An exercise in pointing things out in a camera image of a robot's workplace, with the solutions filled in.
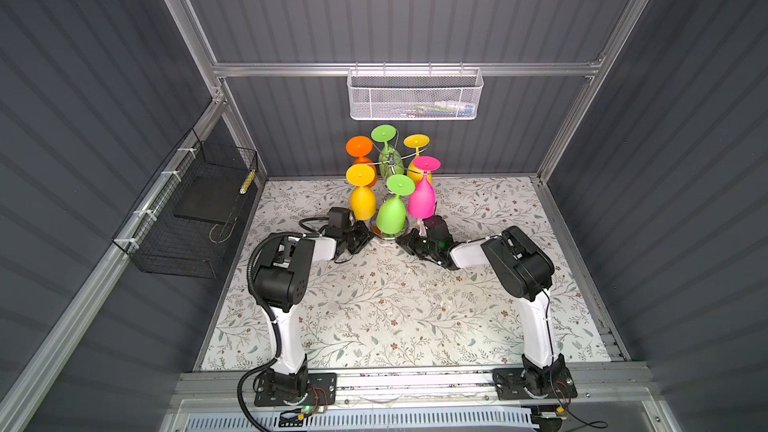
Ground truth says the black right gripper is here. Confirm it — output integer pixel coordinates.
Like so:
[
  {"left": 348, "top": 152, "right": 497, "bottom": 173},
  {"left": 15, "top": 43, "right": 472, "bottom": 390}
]
[{"left": 397, "top": 229, "right": 440, "bottom": 260}]

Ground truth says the pink wine glass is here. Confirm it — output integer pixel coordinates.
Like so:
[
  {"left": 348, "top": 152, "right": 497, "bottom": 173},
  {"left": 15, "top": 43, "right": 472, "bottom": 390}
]
[{"left": 408, "top": 156, "right": 441, "bottom": 219}]

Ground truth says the chrome wine glass rack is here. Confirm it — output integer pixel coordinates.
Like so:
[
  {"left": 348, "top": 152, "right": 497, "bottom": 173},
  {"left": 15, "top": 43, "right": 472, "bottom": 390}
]
[{"left": 371, "top": 125, "right": 415, "bottom": 240}]

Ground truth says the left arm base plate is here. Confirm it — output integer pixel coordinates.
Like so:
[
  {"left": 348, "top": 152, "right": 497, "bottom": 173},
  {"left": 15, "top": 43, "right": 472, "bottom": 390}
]
[{"left": 253, "top": 370, "right": 338, "bottom": 407}]

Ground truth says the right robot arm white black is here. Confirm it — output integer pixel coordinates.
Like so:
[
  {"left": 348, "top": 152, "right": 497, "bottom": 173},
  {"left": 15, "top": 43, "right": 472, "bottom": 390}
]
[{"left": 396, "top": 215, "right": 559, "bottom": 370}]

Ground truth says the yellow marker in basket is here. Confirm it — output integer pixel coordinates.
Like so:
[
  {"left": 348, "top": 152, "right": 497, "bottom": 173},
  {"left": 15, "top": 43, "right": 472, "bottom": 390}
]
[{"left": 239, "top": 170, "right": 256, "bottom": 195}]

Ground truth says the green wine glass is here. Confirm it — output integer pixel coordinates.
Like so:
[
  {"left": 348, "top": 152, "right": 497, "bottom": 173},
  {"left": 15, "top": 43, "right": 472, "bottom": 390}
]
[
  {"left": 371, "top": 124, "right": 405, "bottom": 181},
  {"left": 376, "top": 174, "right": 415, "bottom": 235}
]

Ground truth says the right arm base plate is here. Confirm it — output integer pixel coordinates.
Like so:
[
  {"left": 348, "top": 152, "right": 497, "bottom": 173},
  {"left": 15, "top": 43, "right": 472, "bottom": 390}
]
[{"left": 491, "top": 364, "right": 578, "bottom": 402}]

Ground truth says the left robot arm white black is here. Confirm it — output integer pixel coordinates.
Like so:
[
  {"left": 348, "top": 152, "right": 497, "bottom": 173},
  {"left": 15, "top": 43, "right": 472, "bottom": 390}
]
[{"left": 246, "top": 207, "right": 373, "bottom": 377}]

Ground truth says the black wire basket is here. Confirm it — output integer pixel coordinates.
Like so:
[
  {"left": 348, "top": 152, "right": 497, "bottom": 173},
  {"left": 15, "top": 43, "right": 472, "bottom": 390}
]
[{"left": 113, "top": 133, "right": 259, "bottom": 279}]

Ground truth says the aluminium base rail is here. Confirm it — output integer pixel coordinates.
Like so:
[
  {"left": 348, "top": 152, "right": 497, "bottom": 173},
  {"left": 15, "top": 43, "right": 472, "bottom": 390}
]
[{"left": 170, "top": 362, "right": 660, "bottom": 409}]

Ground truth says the white wire mesh basket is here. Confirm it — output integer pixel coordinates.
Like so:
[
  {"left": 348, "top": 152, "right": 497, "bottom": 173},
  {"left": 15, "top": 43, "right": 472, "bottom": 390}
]
[{"left": 346, "top": 67, "right": 484, "bottom": 121}]

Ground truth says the black corrugated cable conduit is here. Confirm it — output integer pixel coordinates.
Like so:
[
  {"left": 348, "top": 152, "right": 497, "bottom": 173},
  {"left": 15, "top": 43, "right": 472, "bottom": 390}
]
[{"left": 237, "top": 215, "right": 331, "bottom": 432}]

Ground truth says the yellow wine glass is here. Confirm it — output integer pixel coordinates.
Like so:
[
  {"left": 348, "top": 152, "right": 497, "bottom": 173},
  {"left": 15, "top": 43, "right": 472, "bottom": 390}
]
[
  {"left": 403, "top": 134, "right": 430, "bottom": 185},
  {"left": 346, "top": 163, "right": 377, "bottom": 221}
]

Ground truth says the front yellow wine glass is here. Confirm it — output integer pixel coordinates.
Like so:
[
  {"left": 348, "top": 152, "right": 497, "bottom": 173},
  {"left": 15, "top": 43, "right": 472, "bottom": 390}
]
[{"left": 346, "top": 163, "right": 377, "bottom": 221}]

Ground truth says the white vented cable duct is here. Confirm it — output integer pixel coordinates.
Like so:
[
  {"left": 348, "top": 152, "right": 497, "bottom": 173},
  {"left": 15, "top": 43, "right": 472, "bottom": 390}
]
[{"left": 182, "top": 406, "right": 538, "bottom": 432}]

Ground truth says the orange wine glass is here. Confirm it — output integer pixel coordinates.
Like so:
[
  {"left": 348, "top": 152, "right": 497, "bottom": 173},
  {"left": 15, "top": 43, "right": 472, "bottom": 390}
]
[{"left": 345, "top": 135, "right": 378, "bottom": 188}]

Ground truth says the back yellow wine glass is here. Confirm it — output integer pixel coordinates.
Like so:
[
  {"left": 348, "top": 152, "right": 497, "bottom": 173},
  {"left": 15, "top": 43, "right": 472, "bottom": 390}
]
[{"left": 403, "top": 134, "right": 430, "bottom": 185}]

